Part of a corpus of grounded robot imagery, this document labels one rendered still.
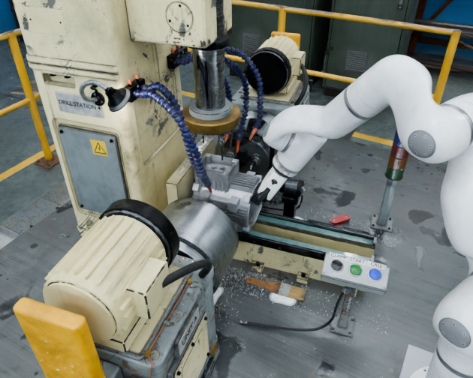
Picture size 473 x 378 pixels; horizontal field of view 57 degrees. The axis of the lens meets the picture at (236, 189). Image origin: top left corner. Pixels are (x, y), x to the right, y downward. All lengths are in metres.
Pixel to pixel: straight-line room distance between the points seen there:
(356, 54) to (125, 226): 3.82
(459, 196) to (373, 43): 3.59
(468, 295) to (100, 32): 1.03
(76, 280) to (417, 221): 1.39
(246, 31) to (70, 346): 4.37
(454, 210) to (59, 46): 1.03
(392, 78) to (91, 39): 0.74
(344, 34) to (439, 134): 3.71
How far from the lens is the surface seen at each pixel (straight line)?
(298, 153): 1.19
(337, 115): 1.04
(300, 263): 1.49
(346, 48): 4.52
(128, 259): 0.85
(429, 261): 1.70
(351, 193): 1.92
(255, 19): 4.82
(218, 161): 1.48
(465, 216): 0.93
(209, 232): 1.17
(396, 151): 1.58
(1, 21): 7.06
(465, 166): 0.95
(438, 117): 0.83
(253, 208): 1.54
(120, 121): 1.28
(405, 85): 0.91
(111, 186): 1.44
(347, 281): 1.20
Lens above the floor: 1.92
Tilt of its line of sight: 36 degrees down
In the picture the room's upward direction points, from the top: straight up
